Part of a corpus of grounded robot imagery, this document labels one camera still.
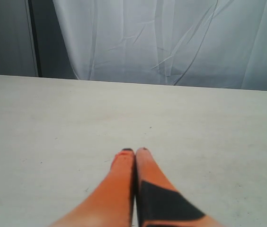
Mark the white backdrop curtain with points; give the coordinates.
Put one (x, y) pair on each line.
(197, 43)

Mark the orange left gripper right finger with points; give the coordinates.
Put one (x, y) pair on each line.
(159, 203)

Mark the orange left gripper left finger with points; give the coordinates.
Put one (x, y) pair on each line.
(111, 203)

